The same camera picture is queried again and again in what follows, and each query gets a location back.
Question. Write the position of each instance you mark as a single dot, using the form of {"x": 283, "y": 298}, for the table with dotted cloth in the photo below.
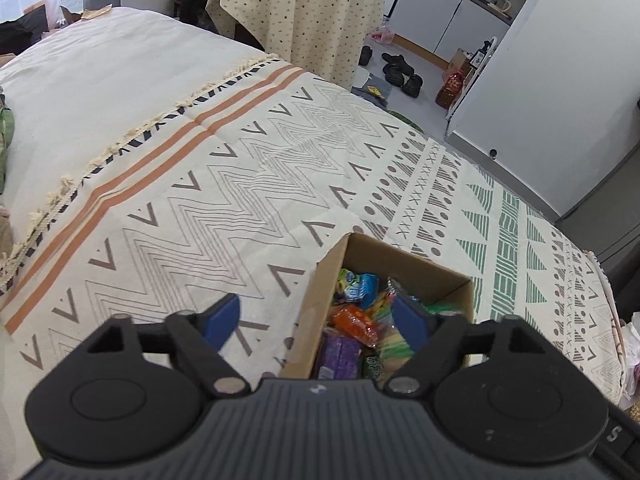
{"x": 322, "y": 36}

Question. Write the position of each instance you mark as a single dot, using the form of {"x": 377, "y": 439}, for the white cabinet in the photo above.
{"x": 441, "y": 27}

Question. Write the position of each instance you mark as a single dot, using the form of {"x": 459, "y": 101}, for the orange snack packet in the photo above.
{"x": 353, "y": 322}

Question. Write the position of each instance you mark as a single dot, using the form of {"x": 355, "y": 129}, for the blue snack packet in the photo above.
{"x": 360, "y": 289}

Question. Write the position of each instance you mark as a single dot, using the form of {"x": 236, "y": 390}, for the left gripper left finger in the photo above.
{"x": 217, "y": 323}

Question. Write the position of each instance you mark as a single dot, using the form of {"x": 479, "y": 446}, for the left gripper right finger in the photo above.
{"x": 414, "y": 323}

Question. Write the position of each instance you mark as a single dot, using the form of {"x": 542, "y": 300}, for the patterned bed blanket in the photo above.
{"x": 132, "y": 197}

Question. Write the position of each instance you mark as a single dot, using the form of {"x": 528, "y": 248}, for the red white plastic bag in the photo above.
{"x": 383, "y": 34}

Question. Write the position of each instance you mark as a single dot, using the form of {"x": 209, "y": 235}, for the cardboard box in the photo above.
{"x": 420, "y": 277}

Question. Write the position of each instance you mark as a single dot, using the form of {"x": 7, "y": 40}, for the purple snack bag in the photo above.
{"x": 338, "y": 358}

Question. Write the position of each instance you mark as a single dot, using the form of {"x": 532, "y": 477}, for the black shoes on floor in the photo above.
{"x": 400, "y": 74}

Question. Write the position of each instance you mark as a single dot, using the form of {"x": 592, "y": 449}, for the red bottle on floor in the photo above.
{"x": 450, "y": 89}

